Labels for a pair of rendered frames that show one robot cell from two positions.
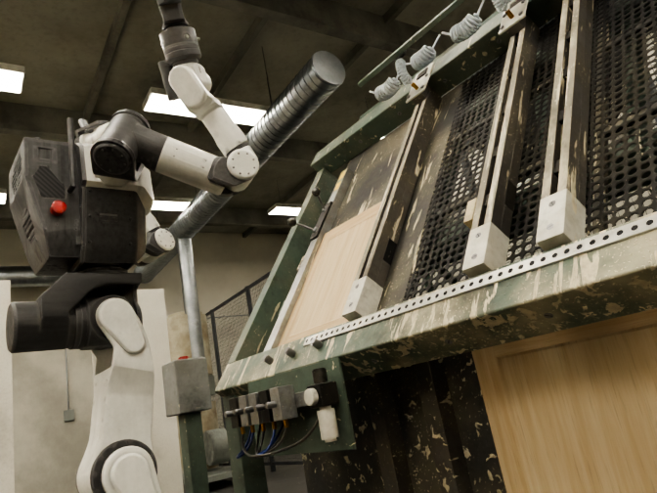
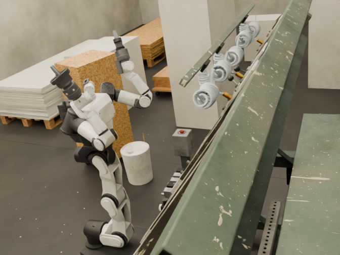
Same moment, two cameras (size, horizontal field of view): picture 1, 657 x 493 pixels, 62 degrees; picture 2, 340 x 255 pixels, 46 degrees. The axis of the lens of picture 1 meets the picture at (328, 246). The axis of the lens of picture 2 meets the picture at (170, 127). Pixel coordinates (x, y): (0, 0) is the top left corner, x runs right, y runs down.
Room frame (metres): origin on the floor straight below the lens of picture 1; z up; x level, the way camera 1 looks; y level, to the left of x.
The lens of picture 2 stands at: (0.72, -1.88, 2.32)
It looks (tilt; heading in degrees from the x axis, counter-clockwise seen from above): 26 degrees down; 65
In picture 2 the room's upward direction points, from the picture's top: 9 degrees counter-clockwise
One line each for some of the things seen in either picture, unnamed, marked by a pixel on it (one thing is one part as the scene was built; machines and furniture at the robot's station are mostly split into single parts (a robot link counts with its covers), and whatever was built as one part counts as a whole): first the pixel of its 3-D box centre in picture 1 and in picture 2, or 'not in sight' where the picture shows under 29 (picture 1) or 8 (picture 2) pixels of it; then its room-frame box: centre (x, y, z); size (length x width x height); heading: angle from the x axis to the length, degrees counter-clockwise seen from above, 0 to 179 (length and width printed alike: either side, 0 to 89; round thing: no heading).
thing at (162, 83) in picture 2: not in sight; (173, 81); (3.43, 3.61, 0.15); 0.61 x 0.51 x 0.31; 35
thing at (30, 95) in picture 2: not in sight; (72, 77); (2.12, 4.77, 0.31); 2.46 x 1.04 x 0.63; 35
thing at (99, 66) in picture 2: not in sight; (98, 112); (1.76, 2.22, 0.63); 0.50 x 0.42 x 1.25; 19
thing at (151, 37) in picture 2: not in sight; (157, 38); (4.44, 6.16, 0.22); 2.46 x 1.04 x 0.44; 35
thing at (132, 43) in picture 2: not in sight; (109, 76); (2.45, 3.78, 0.48); 1.00 x 0.64 x 0.95; 35
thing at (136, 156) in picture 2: not in sight; (137, 159); (1.90, 1.62, 0.24); 0.32 x 0.30 x 0.47; 35
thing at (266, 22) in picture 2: not in sight; (262, 37); (5.39, 3.77, 0.36); 0.58 x 0.45 x 0.72; 125
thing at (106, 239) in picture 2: not in sight; (117, 232); (1.28, 0.61, 0.28); 0.21 x 0.20 x 0.13; 131
